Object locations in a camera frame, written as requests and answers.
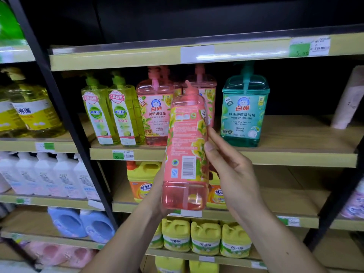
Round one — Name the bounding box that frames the person's right hand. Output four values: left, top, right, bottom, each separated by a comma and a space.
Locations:
204, 125, 267, 226

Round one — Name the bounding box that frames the person's left hand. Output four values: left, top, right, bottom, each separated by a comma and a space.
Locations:
141, 164, 166, 219

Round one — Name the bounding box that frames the teal green detergent bottle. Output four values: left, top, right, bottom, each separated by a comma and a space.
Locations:
220, 61, 271, 147

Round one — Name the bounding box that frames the slim green dish soap bottle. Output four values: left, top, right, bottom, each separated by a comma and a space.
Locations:
81, 74, 121, 146

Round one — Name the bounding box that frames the yellow dish soap pump bottle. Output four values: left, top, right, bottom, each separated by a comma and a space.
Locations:
1, 67, 66, 139
0, 88, 29, 138

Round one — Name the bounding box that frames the person's left forearm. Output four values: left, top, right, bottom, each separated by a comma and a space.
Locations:
81, 203, 163, 273

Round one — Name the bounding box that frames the plain white label card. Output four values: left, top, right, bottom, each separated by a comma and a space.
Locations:
87, 199, 106, 211

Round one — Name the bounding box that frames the light blue detergent jug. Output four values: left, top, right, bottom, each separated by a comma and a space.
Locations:
79, 210, 116, 243
47, 207, 88, 238

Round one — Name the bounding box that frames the flat pink bottle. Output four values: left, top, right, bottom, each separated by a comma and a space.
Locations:
67, 247, 97, 268
25, 241, 69, 266

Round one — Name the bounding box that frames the pale purple white pack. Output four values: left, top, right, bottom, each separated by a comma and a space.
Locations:
340, 179, 364, 220

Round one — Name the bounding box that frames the pink angular pump bottle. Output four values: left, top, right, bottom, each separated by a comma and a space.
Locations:
0, 173, 12, 194

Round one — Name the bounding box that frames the round green hand wash bottle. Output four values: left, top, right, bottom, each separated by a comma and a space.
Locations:
0, 0, 26, 42

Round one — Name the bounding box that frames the wooden shelf rack black frame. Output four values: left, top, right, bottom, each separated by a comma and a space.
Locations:
0, 0, 364, 273

